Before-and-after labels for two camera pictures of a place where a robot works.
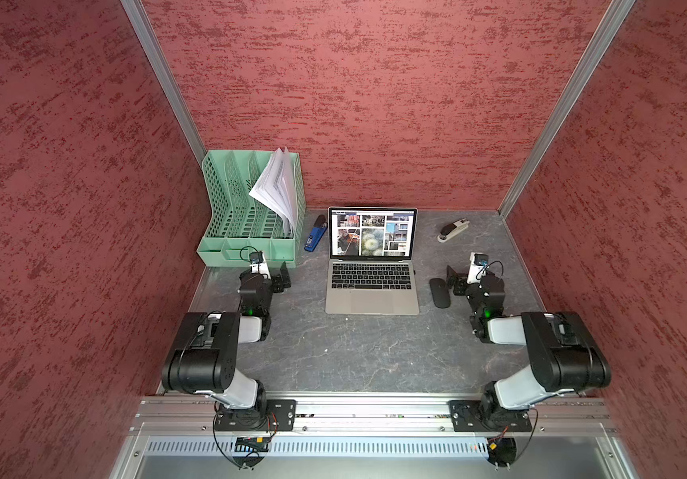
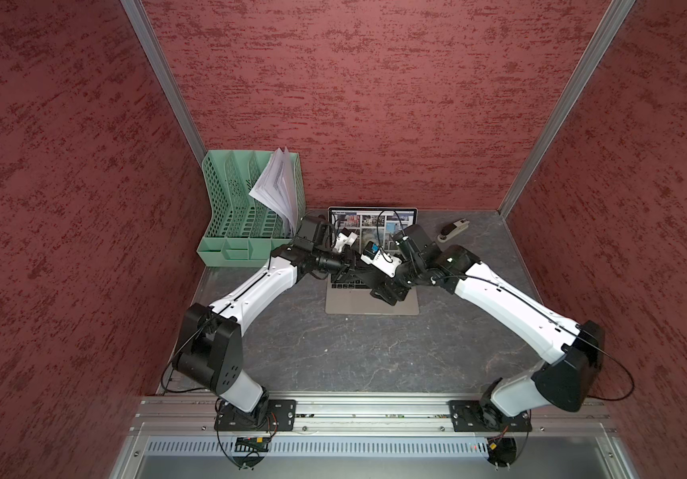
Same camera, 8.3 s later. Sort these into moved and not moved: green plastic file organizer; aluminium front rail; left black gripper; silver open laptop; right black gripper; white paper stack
Moved: right black gripper; left black gripper
Not moved: green plastic file organizer; aluminium front rail; silver open laptop; white paper stack
